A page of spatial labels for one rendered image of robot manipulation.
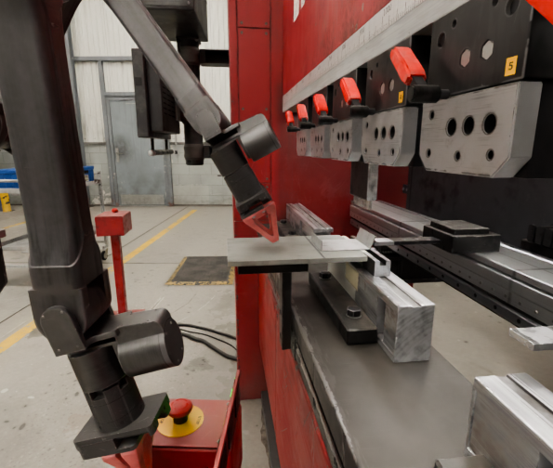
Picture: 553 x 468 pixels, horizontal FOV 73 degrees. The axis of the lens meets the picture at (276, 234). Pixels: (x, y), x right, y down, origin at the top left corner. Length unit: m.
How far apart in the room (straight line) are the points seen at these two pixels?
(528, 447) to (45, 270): 0.49
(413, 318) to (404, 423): 0.16
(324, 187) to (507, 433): 1.34
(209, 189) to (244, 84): 6.37
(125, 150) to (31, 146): 7.87
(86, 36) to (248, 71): 7.30
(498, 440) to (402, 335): 0.22
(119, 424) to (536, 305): 0.66
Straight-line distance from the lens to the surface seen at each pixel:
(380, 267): 0.71
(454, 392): 0.61
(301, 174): 1.62
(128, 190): 8.36
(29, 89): 0.45
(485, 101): 0.40
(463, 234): 0.87
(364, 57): 0.71
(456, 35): 0.47
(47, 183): 0.44
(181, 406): 0.65
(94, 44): 8.73
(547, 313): 0.76
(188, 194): 8.01
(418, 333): 0.63
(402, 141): 0.54
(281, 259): 0.69
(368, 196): 0.75
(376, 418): 0.53
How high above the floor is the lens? 1.20
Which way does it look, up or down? 13 degrees down
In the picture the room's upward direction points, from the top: straight up
